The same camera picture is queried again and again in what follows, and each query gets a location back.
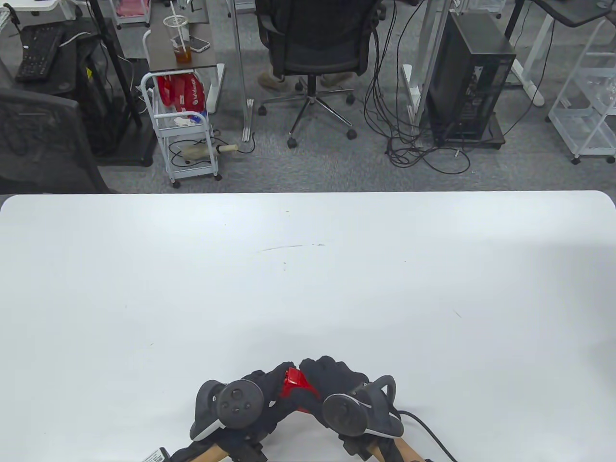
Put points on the person's right hand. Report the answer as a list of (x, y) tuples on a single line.
[(337, 375)]

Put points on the person's left hand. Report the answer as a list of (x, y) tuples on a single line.
[(274, 385)]

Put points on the stack of red toy bricks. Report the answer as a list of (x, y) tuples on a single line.
[(294, 378)]

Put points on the person's left forearm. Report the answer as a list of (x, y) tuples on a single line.
[(214, 455)]

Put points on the grey VR controller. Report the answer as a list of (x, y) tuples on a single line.
[(342, 414), (239, 402)]

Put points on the black labelled wrist box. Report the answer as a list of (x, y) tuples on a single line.
[(159, 455)]

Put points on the white rolling cart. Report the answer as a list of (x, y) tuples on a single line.
[(192, 169)]

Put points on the beige handheld tool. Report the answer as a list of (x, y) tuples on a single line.
[(197, 152)]

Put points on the white crumpled cloth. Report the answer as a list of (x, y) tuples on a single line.
[(183, 121)]

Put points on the black tower floor stand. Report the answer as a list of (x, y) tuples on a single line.
[(495, 137)]

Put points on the red plastic bag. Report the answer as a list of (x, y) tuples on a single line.
[(185, 94)]

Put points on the black mesh office chair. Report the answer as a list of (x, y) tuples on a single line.
[(317, 48)]

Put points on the black computer tower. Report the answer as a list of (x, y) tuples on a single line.
[(462, 72)]

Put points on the white desk leg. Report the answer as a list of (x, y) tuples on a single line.
[(239, 57), (529, 84)]

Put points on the grey mesh chair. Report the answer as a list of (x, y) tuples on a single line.
[(38, 139)]

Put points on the plastic cup with straw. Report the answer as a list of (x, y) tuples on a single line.
[(183, 55)]

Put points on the white smartphone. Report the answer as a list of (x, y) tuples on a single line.
[(199, 44)]

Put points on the dark wood side table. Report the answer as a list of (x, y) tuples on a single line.
[(163, 48)]

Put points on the black desk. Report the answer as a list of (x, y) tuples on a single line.
[(67, 67)]

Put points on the pink storage bin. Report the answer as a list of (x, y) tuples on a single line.
[(132, 8)]

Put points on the black keyboard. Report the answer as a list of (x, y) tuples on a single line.
[(38, 53)]

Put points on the black curved desktop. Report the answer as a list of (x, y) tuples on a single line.
[(572, 12)]

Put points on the white desk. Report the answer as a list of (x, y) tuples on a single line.
[(29, 7)]

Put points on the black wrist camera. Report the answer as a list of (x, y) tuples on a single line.
[(245, 452), (356, 446)]

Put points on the white desk frame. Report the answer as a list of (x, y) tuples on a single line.
[(409, 86)]

